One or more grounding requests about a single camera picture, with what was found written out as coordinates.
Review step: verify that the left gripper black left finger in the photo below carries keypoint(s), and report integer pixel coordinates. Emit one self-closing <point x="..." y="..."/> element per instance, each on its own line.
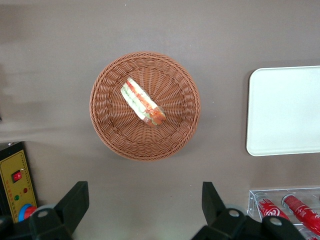
<point x="62" y="215"/>

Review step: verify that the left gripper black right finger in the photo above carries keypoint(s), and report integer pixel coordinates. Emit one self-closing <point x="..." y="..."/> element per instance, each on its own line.
<point x="222" y="217"/>

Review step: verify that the triangle sandwich with filling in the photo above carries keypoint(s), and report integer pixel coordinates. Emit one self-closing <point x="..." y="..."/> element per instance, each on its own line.
<point x="140" y="100"/>

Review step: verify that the cream rectangular plastic tray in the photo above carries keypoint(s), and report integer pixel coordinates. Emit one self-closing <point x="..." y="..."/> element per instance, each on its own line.
<point x="285" y="110"/>

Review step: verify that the round brown wicker basket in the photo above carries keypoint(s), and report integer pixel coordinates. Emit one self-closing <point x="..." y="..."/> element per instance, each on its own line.
<point x="170" y="82"/>

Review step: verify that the clear acrylic bottle rack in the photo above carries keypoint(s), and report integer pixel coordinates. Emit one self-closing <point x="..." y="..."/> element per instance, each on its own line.
<point x="252" y="200"/>

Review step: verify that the red cola bottle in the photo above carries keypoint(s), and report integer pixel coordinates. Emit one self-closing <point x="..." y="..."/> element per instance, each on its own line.
<point x="271" y="211"/>
<point x="303" y="211"/>

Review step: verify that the black control box yellow panel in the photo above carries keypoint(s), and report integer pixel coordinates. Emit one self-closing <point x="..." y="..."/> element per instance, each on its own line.
<point x="15" y="162"/>

